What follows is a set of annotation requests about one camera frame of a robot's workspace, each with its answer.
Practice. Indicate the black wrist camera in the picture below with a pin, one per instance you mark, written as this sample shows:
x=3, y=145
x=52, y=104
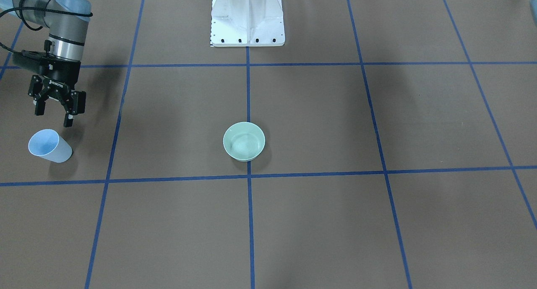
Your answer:
x=36, y=62

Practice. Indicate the light blue plastic cup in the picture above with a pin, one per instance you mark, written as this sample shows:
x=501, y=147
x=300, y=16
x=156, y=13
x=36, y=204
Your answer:
x=49, y=145

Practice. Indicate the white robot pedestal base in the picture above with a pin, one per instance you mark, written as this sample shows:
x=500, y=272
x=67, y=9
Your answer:
x=247, y=23

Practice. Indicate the green ceramic bowl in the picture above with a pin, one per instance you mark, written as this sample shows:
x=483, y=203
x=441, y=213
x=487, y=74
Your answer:
x=244, y=141

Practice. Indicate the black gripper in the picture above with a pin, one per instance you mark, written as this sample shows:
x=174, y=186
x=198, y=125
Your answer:
x=63, y=74

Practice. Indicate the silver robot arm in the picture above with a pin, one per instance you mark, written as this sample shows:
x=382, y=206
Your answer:
x=67, y=22

